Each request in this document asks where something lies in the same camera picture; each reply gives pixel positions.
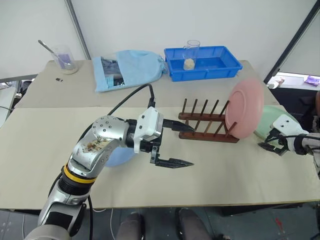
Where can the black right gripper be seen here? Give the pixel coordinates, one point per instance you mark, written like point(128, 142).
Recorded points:
point(280, 142)

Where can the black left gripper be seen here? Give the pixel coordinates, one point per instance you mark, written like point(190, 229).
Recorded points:
point(151, 143)

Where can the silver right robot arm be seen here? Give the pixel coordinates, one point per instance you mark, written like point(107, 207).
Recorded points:
point(311, 141)

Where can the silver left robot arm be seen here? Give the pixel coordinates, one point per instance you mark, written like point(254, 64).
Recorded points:
point(100, 135)

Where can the wooden dish rack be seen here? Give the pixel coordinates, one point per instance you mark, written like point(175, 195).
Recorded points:
point(207, 136)

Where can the green plate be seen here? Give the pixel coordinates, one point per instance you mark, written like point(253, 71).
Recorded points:
point(265, 122)

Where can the pink plate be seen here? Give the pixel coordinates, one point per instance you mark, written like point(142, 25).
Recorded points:
point(246, 107)

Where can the blue plate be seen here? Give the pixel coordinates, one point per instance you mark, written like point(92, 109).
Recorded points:
point(117, 158)

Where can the purple crumpled wrapper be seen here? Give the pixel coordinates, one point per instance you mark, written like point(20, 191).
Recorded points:
point(312, 80)

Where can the dark rounded shape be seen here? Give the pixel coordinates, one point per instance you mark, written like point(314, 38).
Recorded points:
point(192, 225)
point(131, 226)

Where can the clear measuring cup with grains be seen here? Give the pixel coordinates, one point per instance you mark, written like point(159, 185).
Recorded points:
point(190, 57)

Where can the blue plastic bin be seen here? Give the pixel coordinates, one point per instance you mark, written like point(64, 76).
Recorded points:
point(217, 66)

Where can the small black clip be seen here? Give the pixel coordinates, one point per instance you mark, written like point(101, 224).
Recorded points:
point(59, 79)

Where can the clear beaker with purple label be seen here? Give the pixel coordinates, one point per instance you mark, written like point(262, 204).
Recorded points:
point(65, 61)

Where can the metal spoon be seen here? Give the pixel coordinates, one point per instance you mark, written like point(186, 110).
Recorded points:
point(48, 50)

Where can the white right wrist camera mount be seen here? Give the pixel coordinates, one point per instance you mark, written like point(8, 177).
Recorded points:
point(285, 123)

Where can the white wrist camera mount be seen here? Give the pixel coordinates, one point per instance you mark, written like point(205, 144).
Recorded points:
point(149, 120)
point(285, 123)

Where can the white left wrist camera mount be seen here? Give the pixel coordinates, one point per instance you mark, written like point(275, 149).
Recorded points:
point(149, 120)

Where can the black diagonal frame bar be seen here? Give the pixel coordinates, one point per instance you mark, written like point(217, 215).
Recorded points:
point(292, 40)

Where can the silver diagonal frame bar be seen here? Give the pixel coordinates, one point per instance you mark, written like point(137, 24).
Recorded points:
point(77, 27)

